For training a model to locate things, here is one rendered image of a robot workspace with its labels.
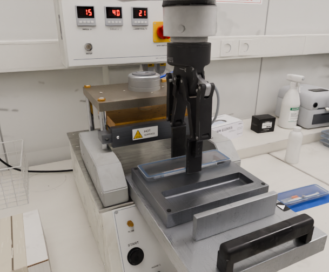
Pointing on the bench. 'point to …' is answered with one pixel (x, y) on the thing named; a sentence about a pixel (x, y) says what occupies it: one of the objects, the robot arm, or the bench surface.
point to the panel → (139, 242)
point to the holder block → (198, 191)
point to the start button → (135, 257)
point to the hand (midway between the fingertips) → (186, 150)
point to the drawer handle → (264, 240)
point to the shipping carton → (15, 244)
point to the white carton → (228, 126)
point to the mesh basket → (11, 177)
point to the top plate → (129, 92)
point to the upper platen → (136, 115)
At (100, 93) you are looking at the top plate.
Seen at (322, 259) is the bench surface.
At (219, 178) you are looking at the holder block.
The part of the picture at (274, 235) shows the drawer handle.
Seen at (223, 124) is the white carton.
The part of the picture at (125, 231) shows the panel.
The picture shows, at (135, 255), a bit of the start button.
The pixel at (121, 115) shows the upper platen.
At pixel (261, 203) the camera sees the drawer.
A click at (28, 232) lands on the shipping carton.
